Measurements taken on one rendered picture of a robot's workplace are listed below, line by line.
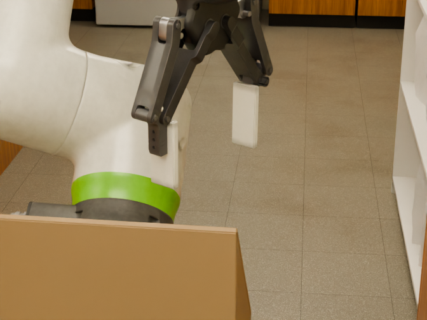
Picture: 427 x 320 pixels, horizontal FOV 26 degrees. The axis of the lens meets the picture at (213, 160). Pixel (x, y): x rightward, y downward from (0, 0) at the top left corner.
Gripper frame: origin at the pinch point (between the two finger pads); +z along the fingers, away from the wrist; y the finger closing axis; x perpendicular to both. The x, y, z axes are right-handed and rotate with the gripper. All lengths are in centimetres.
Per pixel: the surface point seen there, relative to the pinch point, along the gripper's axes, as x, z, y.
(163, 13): 355, 117, 415
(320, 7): 269, 112, 483
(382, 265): 74, 127, 203
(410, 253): 64, 119, 203
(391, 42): 211, 127, 480
